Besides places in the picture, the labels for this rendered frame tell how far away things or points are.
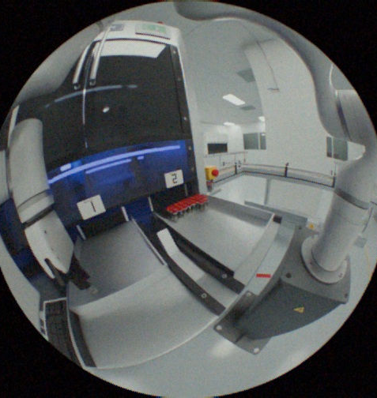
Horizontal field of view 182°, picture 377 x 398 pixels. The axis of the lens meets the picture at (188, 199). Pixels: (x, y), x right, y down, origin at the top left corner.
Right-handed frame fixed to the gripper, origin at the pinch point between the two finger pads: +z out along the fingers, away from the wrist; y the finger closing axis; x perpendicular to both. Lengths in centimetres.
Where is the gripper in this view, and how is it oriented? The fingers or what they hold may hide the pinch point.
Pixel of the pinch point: (80, 277)
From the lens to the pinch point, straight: 32.0
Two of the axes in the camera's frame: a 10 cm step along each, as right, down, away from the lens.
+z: 1.5, 9.2, 3.6
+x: 7.7, -3.4, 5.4
